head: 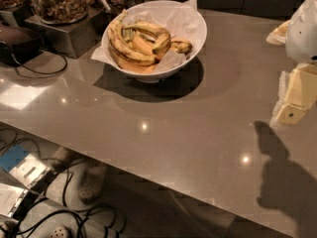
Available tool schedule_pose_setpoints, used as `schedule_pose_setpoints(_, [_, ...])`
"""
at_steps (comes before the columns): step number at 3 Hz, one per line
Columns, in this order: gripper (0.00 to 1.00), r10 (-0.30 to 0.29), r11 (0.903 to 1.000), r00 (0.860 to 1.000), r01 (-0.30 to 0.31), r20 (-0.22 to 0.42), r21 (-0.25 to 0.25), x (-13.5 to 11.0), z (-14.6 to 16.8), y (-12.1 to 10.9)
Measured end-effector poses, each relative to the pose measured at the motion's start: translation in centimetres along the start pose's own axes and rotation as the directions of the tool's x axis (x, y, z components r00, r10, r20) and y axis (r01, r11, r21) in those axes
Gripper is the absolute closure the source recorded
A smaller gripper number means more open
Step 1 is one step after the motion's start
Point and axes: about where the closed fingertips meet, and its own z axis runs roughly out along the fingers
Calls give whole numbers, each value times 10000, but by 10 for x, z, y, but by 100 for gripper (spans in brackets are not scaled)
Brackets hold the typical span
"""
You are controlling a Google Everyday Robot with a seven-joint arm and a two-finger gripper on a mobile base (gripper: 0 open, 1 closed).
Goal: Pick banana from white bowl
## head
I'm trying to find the long outer spotted banana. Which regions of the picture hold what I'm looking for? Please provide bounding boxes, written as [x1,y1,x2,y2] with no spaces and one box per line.
[106,10,156,65]

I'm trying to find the black power cable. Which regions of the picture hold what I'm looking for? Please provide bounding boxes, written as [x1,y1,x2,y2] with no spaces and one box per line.
[0,41,68,77]

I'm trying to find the grey clog shoe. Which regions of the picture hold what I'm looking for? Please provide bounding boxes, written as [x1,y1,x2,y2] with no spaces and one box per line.
[78,165,107,204]
[50,147,76,171]

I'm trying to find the yellow banana at bottom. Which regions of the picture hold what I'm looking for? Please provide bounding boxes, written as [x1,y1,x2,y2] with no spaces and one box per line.
[108,48,157,74]

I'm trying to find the grey metal stand box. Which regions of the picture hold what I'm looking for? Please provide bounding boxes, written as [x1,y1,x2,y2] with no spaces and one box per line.
[26,8,105,59]

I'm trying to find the small dark ripe banana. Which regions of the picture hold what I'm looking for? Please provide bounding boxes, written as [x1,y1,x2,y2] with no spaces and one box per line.
[170,38,192,54]

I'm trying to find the white paper liner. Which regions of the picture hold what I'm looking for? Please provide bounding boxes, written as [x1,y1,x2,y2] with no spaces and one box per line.
[92,0,205,78]

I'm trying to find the tangled black floor cables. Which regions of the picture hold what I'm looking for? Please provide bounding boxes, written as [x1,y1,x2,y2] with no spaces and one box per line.
[0,126,128,238]

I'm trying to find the dark round appliance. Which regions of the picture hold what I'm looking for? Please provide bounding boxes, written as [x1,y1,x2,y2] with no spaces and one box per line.
[0,21,42,65]

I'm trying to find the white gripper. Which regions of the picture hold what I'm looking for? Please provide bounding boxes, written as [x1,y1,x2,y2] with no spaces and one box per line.
[266,0,317,126]

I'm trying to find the blue notebook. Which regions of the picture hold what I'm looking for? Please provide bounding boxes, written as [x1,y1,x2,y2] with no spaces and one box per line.
[0,145,29,172]

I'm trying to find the white bowl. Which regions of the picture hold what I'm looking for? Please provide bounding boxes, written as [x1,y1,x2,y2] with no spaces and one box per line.
[100,0,208,84]

